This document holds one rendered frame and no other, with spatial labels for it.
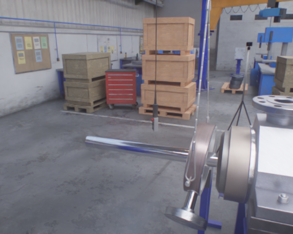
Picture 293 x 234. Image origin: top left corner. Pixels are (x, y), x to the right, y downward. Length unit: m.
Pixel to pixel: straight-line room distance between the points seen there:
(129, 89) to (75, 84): 1.29
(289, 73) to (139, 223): 4.03
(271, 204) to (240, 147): 0.27
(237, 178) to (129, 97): 4.99
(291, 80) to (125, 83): 3.48
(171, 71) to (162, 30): 0.86
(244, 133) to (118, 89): 4.92
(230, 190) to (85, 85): 5.02
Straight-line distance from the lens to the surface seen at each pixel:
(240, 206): 1.81
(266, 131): 1.14
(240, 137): 1.18
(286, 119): 1.18
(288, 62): 5.34
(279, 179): 1.09
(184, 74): 5.28
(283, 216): 1.03
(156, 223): 2.54
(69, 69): 6.13
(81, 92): 6.02
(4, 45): 6.46
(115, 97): 5.99
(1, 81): 6.39
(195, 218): 1.15
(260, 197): 1.06
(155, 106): 2.09
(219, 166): 1.17
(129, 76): 5.85
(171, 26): 5.37
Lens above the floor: 1.68
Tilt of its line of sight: 18 degrees down
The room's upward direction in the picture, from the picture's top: straight up
